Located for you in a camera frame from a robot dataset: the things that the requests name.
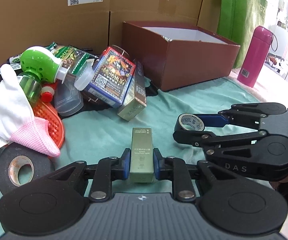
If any small black tape roll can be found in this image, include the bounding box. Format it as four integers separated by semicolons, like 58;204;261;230
174;113;205;132

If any olive green slim carton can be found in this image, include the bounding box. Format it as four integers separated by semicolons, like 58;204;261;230
129;127;154;183

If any pink thermos bottle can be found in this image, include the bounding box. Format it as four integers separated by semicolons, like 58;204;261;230
237;26;274;88

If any orange silicone brush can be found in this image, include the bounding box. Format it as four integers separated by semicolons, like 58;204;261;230
33;100;65;148

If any gold carton with lettering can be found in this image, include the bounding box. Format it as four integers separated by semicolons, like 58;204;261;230
117;60;147;121

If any clear plastic container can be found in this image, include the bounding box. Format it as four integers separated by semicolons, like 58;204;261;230
54;76;84;118

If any dark red storage box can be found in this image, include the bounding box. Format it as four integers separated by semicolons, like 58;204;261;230
122;21;240;91

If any small clear measuring cup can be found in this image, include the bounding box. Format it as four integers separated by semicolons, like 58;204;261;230
74;62;95;91

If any colourful card game box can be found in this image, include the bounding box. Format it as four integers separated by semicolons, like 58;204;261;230
83;47;135;108

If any large black tape roll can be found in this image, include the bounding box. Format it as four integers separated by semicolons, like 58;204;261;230
0;142;55;195

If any green fabric bag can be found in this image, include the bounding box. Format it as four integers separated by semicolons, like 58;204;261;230
217;0;267;68

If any green glass bottle red cap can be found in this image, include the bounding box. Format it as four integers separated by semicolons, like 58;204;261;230
17;72;57;108

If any green snack packet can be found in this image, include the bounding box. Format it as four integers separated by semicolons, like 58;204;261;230
46;42;99;75

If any green white plug-in device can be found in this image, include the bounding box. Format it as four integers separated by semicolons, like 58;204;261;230
20;46;69;83

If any white pink work glove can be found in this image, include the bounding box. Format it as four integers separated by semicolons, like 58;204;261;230
0;64;60;157

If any green marker pen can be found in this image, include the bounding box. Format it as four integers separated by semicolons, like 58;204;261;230
7;54;21;64

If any large brown cardboard box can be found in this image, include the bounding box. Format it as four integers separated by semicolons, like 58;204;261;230
0;0;221;66

